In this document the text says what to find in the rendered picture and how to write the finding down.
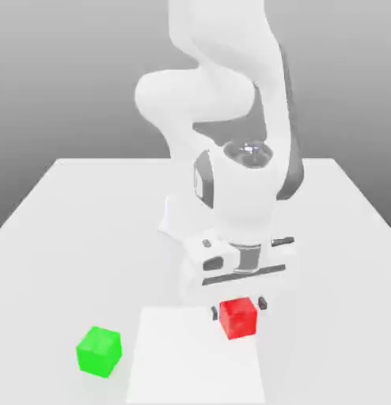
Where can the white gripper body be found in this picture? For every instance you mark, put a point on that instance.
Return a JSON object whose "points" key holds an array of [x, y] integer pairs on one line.
{"points": [[243, 283]]}

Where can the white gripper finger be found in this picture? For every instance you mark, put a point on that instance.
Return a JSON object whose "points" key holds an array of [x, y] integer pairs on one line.
{"points": [[262, 303], [214, 312]]}

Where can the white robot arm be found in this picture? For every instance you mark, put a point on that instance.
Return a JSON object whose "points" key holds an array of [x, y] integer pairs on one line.
{"points": [[239, 196]]}

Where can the small red cube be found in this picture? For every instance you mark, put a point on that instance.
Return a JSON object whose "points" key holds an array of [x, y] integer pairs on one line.
{"points": [[238, 318]]}

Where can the small green cube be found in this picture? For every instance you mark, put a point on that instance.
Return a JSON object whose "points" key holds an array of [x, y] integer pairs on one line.
{"points": [[99, 352]]}

